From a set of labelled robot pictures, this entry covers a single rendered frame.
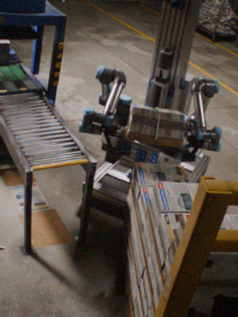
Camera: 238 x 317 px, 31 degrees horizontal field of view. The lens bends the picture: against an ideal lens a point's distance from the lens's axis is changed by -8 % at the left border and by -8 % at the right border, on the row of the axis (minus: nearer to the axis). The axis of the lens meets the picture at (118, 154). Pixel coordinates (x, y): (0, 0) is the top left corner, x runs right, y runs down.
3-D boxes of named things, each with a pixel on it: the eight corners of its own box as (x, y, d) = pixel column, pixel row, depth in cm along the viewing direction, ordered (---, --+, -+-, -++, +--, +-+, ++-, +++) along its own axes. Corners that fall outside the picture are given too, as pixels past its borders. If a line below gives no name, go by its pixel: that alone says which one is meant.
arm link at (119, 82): (131, 76, 345) (112, 130, 325) (117, 73, 347) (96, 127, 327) (131, 68, 335) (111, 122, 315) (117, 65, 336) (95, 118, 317)
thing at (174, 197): (210, 185, 278) (210, 183, 277) (221, 212, 254) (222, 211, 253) (154, 182, 272) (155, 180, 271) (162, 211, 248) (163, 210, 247)
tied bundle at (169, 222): (210, 240, 266) (222, 212, 254) (223, 275, 241) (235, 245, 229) (151, 240, 260) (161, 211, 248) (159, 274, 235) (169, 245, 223)
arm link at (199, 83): (191, 74, 326) (200, 138, 319) (204, 75, 330) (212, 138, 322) (185, 78, 337) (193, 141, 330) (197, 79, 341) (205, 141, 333)
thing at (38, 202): (49, 207, 403) (49, 206, 403) (21, 211, 390) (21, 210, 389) (36, 184, 430) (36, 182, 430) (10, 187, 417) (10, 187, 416)
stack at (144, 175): (161, 245, 381) (185, 165, 339) (197, 386, 282) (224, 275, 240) (117, 243, 375) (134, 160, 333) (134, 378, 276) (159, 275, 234)
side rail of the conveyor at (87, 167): (95, 175, 337) (98, 161, 331) (88, 176, 335) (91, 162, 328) (38, 99, 434) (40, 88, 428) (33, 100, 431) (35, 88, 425)
